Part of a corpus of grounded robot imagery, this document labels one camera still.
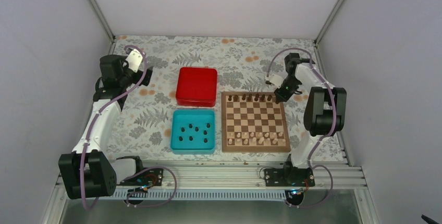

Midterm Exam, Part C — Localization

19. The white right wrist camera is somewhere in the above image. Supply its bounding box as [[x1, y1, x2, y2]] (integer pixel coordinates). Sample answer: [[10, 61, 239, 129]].
[[265, 73, 284, 88]]

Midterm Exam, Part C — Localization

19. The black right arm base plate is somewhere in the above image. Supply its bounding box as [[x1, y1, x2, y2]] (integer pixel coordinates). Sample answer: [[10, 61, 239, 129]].
[[264, 167, 315, 187]]

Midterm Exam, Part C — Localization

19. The aluminium front rail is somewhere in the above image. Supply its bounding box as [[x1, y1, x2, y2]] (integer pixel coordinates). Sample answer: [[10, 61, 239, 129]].
[[109, 161, 367, 202]]

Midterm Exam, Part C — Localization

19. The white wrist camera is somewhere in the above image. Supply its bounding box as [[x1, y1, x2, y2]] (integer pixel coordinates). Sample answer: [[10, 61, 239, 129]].
[[265, 73, 284, 88], [125, 49, 143, 73]]

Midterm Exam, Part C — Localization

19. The floral patterned table mat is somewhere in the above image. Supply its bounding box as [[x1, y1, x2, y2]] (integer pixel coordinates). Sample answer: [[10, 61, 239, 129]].
[[103, 35, 346, 163]]

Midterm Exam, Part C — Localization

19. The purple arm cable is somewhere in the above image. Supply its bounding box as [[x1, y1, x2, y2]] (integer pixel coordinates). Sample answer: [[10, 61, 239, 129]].
[[76, 45, 177, 213], [266, 47, 338, 209]]

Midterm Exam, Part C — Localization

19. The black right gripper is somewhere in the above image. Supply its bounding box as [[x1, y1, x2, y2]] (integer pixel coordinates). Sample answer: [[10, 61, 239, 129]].
[[274, 76, 301, 102]]

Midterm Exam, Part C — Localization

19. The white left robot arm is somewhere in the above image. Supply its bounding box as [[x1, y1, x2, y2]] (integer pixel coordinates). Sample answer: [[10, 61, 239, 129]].
[[58, 49, 153, 200]]

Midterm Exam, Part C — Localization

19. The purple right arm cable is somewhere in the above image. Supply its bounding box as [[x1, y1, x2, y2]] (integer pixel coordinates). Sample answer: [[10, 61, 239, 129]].
[[266, 47, 338, 209]]

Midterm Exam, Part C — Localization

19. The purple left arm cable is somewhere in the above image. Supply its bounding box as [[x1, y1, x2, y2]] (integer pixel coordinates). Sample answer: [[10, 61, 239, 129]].
[[76, 45, 177, 213]]

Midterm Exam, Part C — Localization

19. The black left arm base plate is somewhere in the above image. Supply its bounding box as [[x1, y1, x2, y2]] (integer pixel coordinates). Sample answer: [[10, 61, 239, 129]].
[[118, 168, 164, 188]]

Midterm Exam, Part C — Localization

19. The blue plastic tray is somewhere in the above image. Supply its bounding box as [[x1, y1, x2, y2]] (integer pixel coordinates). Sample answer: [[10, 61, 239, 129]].
[[170, 109, 216, 155]]

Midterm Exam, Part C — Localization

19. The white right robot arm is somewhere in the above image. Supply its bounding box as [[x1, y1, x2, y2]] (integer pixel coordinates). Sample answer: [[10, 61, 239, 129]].
[[274, 52, 347, 186]]

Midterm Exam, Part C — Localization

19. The red square tin lid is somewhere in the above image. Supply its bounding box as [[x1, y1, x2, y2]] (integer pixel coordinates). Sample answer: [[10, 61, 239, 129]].
[[175, 67, 218, 107]]

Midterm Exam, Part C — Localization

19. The wooden chessboard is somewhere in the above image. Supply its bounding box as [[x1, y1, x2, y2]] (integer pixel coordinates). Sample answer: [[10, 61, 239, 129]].
[[221, 92, 291, 153]]

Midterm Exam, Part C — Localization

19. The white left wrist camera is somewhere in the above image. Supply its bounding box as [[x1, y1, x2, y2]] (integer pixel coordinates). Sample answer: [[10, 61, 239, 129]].
[[125, 49, 143, 73]]

